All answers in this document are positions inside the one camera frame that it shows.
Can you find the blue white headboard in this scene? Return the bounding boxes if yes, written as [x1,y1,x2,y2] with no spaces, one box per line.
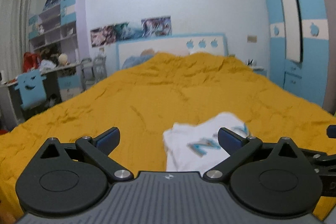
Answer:
[116,33,228,69]

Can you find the red bag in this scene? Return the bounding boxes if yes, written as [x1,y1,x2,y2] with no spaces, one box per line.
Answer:
[23,52,42,73]

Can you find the white printed t-shirt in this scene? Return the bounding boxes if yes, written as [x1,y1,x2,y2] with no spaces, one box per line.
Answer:
[163,112,250,174]

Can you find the grey metal chair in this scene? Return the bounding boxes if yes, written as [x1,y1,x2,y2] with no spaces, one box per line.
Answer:
[80,55,107,90]

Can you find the mustard yellow bed quilt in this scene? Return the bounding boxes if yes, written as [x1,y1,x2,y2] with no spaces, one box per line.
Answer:
[1,53,335,221]

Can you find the round cream plush toy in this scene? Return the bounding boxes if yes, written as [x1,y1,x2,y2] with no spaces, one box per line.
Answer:
[58,53,68,66]

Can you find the anime wall posters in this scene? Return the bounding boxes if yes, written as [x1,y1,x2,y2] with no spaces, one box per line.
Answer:
[90,16,172,48]

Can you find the blue smiley face chair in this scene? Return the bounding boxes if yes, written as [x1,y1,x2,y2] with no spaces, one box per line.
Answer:
[15,69,47,111]

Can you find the blue white wardrobe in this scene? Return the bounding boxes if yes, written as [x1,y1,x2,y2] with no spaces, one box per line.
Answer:
[266,0,335,113]

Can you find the blue white bookshelf desk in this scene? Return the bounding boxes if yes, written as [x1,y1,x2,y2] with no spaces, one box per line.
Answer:
[1,0,89,131]

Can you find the blue white nightstand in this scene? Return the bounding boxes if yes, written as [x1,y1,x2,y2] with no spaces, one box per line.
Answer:
[245,59,267,77]

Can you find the blue pillow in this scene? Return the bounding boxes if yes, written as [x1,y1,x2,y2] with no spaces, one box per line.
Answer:
[121,54,154,69]

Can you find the white curtain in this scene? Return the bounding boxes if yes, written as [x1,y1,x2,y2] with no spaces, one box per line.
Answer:
[1,0,31,80]

